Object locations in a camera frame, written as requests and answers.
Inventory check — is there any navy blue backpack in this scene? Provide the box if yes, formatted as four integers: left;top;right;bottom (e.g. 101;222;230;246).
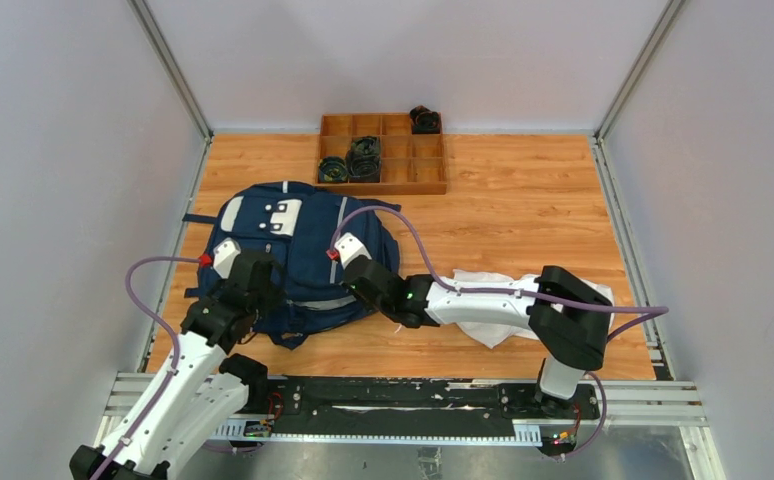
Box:
182;181;401;350

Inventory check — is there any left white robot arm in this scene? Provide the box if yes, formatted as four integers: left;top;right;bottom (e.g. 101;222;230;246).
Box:
69;250;284;479

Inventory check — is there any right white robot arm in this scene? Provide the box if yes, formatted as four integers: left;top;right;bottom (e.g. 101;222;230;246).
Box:
342;256;612;418

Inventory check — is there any white cloth garment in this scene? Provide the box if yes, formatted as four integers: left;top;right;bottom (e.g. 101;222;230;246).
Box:
451;268;617;350

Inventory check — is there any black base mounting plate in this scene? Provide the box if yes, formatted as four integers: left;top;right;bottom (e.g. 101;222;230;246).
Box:
240;376;601;438

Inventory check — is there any black rolled belt left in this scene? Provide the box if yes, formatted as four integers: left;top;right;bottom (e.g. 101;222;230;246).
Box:
317;156;349;184

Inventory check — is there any black rolled belt middle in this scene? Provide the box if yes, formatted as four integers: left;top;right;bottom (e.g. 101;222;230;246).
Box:
345;136;382;183

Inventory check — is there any wooden compartment tray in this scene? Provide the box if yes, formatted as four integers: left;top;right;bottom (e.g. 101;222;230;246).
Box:
312;111;448;196

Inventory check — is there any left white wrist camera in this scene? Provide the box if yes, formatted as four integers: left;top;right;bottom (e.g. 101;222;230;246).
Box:
212;238;241;279

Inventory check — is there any aluminium frame rail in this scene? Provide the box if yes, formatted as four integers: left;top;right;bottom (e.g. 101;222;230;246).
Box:
82;370;726;480

